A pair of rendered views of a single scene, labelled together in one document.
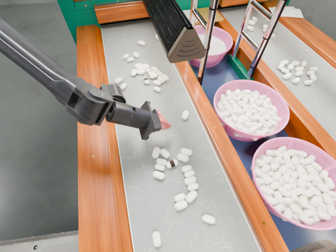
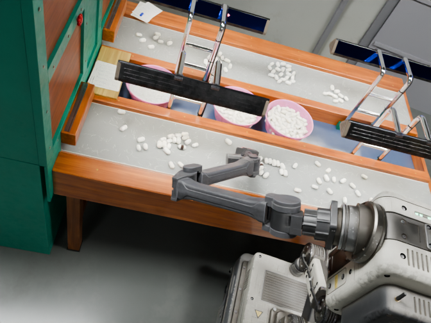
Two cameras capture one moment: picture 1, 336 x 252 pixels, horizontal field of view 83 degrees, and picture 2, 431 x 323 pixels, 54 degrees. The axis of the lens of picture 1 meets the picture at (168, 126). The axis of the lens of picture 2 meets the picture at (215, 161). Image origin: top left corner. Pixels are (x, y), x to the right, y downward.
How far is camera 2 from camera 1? 165 cm
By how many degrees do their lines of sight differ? 50
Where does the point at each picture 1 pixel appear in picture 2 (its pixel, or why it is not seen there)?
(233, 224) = (299, 158)
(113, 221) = not seen: hidden behind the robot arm
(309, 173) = (285, 114)
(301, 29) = (176, 24)
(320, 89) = (236, 65)
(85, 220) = not seen: hidden behind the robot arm
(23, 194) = not seen: outside the picture
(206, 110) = (232, 128)
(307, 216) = (304, 129)
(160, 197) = (277, 181)
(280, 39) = (175, 41)
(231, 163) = (272, 139)
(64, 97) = (251, 170)
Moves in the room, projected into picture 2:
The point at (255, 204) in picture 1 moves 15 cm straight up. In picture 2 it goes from (295, 143) to (309, 124)
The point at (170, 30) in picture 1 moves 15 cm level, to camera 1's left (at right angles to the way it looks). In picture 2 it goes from (255, 105) to (244, 129)
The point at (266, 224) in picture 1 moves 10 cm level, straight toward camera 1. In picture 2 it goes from (304, 145) to (306, 161)
